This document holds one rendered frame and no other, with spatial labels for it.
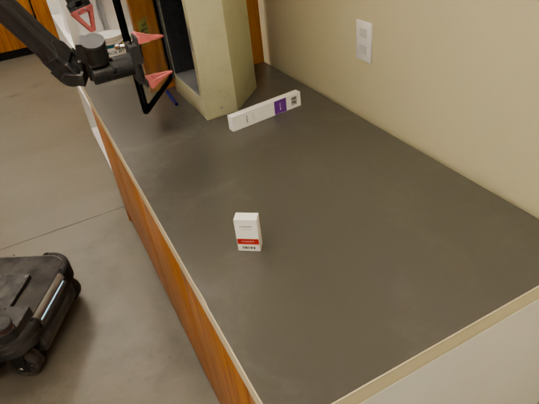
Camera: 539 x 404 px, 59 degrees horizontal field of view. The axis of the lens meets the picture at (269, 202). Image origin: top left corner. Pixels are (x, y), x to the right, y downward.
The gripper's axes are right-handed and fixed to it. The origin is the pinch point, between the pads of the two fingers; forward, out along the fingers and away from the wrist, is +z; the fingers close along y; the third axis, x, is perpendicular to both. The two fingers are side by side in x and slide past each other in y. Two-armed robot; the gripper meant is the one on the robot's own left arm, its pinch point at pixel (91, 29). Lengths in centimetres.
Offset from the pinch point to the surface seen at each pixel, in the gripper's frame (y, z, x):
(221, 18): -27.6, 12.1, -32.4
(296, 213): -79, 53, -13
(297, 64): -6, 40, -60
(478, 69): -91, 40, -61
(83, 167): 177, 76, 37
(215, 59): -24.9, 22.3, -26.0
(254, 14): 12, 19, -58
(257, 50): 15, 33, -55
